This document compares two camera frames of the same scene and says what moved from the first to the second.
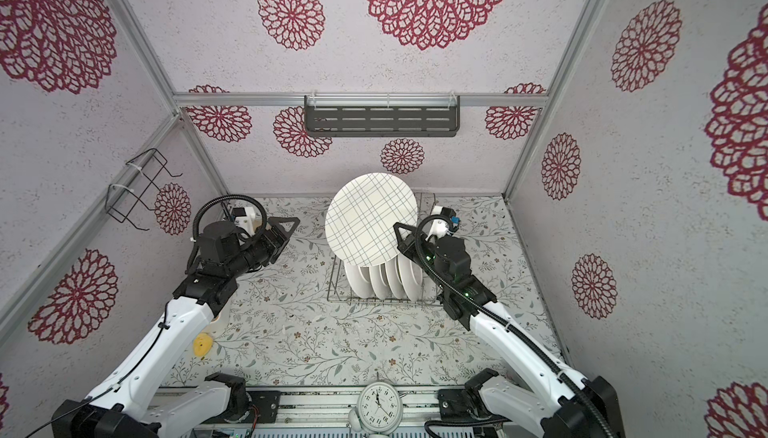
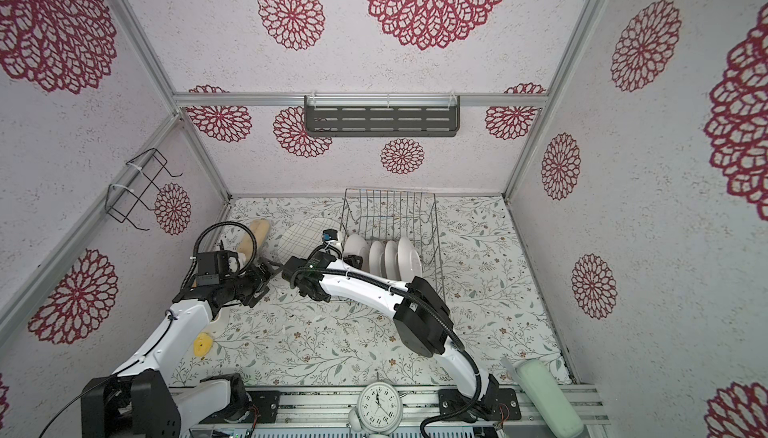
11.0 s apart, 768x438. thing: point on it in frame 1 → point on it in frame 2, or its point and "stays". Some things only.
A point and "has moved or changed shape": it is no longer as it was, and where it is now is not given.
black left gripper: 276,246 → 260,279
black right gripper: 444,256 → 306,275
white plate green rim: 411,275 stays
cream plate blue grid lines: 361,214 → 303,237
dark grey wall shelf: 381,115 stays
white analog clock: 379,409 stays
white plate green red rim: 359,281 has moved or changed shape
